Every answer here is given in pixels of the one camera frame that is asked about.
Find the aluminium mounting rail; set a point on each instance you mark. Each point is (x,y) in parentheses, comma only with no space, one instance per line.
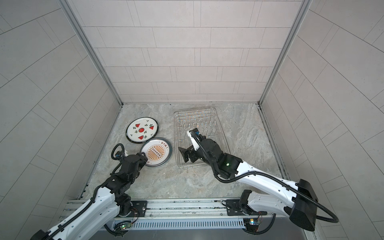
(210,208)

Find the left circuit board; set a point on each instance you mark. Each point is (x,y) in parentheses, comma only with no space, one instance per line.
(123,226)

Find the ventilation grille strip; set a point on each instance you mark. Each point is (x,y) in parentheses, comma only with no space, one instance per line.
(187,224)

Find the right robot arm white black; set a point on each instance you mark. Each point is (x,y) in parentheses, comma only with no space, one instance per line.
(295,200)

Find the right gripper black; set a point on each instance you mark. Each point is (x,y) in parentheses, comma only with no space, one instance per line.
(193,153)

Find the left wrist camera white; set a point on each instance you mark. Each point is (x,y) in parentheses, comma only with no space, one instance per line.
(121,154)

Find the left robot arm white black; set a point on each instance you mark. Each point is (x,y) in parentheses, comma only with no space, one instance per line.
(109,200)

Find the circuit board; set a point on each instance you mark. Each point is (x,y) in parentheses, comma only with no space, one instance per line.
(251,226)
(123,226)

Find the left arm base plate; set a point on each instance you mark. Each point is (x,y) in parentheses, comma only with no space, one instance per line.
(133,209)

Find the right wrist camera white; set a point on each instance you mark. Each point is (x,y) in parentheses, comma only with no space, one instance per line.
(194,136)

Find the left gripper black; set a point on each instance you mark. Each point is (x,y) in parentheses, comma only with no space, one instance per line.
(141,159)

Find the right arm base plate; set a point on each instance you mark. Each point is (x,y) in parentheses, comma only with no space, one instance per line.
(233,208)

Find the sunburst plate front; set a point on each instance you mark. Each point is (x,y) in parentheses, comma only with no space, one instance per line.
(158,151)

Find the right circuit board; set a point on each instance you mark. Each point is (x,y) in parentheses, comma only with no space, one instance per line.
(251,226)

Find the watermelon pattern plate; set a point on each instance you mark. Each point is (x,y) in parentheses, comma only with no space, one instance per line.
(142,130)

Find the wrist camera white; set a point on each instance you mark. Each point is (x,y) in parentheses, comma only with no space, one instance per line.
(194,136)
(121,154)

